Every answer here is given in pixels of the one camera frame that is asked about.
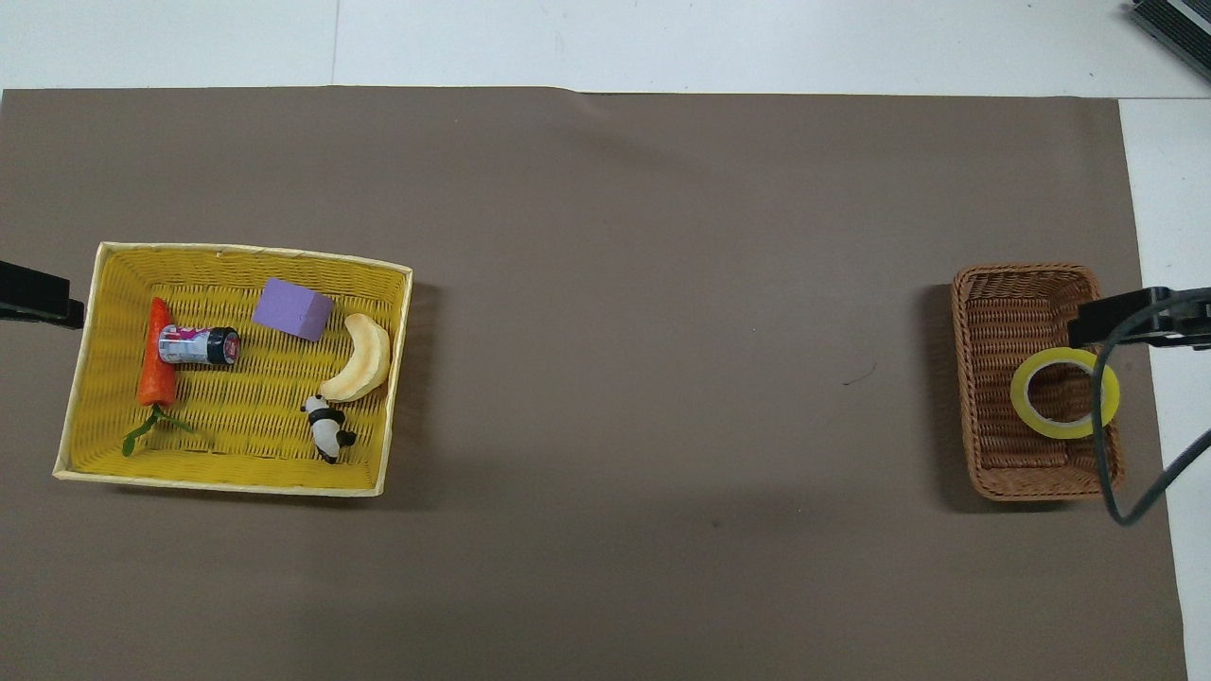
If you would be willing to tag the yellow woven basket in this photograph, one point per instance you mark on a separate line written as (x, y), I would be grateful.
(236, 402)

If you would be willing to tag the brown wicker basket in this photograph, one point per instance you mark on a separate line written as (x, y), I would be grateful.
(1008, 322)

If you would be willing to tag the yellow tape roll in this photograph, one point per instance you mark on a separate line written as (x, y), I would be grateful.
(1020, 402)

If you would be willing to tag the yellow toy banana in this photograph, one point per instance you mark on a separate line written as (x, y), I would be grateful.
(369, 364)

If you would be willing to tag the panda figurine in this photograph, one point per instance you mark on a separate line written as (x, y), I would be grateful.
(326, 431)

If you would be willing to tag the purple foam block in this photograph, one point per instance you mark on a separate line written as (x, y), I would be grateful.
(293, 310)

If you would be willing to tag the small bottle with black cap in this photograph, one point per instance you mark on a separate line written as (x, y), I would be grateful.
(194, 345)

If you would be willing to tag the orange toy carrot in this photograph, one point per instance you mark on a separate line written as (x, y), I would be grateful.
(156, 369)

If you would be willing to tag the black stand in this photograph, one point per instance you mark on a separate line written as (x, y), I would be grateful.
(1178, 24)

